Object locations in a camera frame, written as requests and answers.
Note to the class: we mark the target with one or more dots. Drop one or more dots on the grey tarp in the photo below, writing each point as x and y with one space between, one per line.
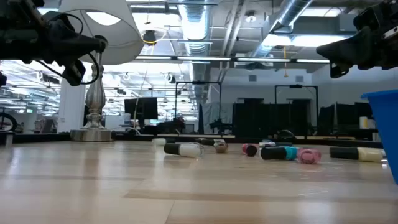
217 113

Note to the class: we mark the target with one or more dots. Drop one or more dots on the black ceiling device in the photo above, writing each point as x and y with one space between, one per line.
150 36

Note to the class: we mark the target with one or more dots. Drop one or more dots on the magenta nail polish black cap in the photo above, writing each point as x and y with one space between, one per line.
251 151

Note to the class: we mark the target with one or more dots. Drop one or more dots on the black partition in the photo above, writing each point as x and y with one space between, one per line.
342 116
264 119

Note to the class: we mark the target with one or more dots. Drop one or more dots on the pale green nail polish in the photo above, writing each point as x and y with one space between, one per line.
158 142

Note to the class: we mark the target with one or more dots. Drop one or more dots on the black frame stand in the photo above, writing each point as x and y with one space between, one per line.
295 86
199 82

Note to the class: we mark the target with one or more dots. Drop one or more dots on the light pink nail polish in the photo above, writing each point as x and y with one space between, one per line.
308 156

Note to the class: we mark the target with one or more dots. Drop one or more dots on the beige nail polish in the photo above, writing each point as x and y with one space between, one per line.
221 148

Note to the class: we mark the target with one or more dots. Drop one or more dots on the white ceiling sensor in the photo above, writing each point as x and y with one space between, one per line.
250 17

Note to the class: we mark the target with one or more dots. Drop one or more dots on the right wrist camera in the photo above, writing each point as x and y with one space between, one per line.
337 71

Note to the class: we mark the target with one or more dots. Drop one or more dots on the black table frame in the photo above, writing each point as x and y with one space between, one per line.
37 138

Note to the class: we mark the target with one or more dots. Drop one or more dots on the black monitor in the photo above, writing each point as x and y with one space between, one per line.
141 108

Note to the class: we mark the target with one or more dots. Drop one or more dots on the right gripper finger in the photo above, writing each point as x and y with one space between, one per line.
345 49

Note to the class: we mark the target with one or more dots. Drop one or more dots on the silver ventilation duct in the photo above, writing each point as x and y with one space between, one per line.
292 9
195 18

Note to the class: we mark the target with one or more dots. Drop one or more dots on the cream nail polish black cap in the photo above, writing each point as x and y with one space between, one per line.
345 153

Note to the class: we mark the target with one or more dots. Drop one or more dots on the white cylinder container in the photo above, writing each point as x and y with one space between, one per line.
363 123

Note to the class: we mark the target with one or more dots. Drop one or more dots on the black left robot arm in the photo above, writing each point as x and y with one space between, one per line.
15 31

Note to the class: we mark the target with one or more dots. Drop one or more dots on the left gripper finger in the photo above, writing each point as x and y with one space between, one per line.
77 46

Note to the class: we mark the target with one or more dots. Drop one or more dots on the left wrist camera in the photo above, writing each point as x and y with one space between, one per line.
74 73

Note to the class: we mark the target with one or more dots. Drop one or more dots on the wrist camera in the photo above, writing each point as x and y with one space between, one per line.
74 73
337 71

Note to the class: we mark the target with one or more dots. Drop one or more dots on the long ceiling light strip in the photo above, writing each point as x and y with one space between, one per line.
202 58

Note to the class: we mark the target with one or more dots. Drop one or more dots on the teal nail polish black cap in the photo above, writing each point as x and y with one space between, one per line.
273 153

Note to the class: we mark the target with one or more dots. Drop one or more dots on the blue plastic basket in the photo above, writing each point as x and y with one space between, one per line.
385 130

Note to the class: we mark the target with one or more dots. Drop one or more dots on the silver lamp white shade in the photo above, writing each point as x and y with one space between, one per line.
94 93

